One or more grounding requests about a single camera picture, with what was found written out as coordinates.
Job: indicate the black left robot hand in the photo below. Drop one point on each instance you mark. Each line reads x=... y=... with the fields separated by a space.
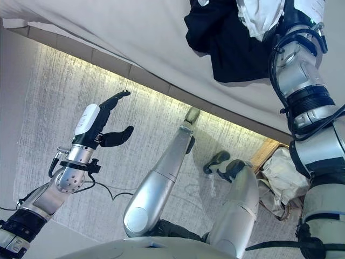
x=87 y=118

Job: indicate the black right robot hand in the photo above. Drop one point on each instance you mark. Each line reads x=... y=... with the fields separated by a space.
x=295 y=13

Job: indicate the white shirt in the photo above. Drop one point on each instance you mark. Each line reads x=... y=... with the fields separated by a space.
x=258 y=24

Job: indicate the black garment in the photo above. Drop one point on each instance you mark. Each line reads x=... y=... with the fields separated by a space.
x=229 y=54

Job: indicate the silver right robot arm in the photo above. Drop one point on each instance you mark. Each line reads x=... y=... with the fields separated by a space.
x=302 y=73

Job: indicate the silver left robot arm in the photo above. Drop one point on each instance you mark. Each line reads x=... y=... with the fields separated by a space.
x=40 y=199

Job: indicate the bed with grey cover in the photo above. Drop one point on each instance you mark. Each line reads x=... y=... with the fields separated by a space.
x=121 y=27

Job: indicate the tan upholstered bed base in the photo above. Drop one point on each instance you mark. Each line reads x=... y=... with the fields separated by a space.
x=188 y=99

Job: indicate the grey streaked rug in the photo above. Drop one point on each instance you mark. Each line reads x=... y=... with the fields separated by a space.
x=148 y=129

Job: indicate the silver left robot leg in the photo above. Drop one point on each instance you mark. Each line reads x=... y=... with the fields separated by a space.
x=161 y=175

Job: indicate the silver robot leg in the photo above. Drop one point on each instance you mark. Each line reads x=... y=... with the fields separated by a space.
x=161 y=175
x=237 y=210

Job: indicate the grey robot torso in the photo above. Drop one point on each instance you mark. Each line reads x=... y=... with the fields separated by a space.
x=121 y=251

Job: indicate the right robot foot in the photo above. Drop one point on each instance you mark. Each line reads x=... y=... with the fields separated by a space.
x=218 y=159

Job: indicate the pale grey crumpled garment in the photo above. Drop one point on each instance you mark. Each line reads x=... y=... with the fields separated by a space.
x=280 y=175

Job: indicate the silver right robot leg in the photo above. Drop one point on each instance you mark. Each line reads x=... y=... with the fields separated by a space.
x=237 y=210

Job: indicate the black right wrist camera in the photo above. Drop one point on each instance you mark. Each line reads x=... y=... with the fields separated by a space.
x=323 y=44

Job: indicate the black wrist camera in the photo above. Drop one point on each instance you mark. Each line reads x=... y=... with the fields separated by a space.
x=95 y=166
x=323 y=44

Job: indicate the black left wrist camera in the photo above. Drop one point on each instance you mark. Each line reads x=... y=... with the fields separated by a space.
x=95 y=166

